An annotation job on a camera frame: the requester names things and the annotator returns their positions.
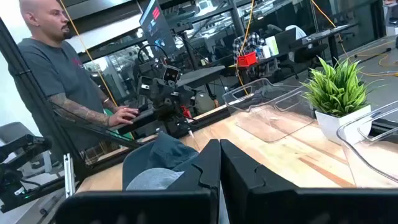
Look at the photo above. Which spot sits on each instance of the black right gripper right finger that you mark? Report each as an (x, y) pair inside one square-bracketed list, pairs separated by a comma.
[(280, 205)]

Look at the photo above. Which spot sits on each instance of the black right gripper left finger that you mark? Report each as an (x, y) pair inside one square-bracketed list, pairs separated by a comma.
[(186, 205)]

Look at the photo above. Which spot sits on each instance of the blue denim cap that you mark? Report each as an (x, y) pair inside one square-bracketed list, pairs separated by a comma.
[(168, 152)]

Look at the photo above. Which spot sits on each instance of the black mechanical arm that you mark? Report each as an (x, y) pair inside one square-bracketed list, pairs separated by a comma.
[(18, 149)]

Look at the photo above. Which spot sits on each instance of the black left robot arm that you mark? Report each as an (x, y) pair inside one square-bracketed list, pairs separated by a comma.
[(174, 124)]

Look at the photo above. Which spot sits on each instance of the person's hand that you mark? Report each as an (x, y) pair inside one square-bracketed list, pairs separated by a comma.
[(124, 115)]

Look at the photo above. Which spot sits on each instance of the black flat stand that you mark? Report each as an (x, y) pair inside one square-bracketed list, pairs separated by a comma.
[(202, 76)]

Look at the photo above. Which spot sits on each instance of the tilted computer monitor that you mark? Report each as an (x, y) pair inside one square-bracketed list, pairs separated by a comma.
[(155, 28)]

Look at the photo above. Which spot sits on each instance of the clear plastic bin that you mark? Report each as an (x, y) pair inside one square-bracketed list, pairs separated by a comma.
[(373, 155), (264, 124)]

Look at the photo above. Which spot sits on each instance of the person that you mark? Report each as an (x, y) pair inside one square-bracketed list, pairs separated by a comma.
[(56, 71)]

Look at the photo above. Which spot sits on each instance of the red plastic box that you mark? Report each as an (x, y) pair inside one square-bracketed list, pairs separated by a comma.
[(247, 59)]

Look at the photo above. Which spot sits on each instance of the black white plaid jacket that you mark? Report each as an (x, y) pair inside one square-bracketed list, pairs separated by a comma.
[(253, 42)]

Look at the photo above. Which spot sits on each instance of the silver aluminium profile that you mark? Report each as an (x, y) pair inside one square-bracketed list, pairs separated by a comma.
[(69, 174)]

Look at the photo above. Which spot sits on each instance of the white green box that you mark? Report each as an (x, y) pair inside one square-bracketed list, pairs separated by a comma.
[(272, 46)]

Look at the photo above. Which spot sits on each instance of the green plant in white pot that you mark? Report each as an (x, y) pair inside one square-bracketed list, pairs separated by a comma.
[(337, 90)]

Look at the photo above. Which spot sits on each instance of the black office chair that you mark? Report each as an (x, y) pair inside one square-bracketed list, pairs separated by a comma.
[(311, 51)]

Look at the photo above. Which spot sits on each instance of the black background desk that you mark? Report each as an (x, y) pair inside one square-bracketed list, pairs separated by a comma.
[(323, 32)]

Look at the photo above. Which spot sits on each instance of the black rod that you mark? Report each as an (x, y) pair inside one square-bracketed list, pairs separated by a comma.
[(373, 53)]

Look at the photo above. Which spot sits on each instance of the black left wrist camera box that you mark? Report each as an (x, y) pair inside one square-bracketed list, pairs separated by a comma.
[(170, 74)]

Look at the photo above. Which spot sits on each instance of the black aluminium table frame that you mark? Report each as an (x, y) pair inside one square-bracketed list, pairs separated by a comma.
[(34, 99)]

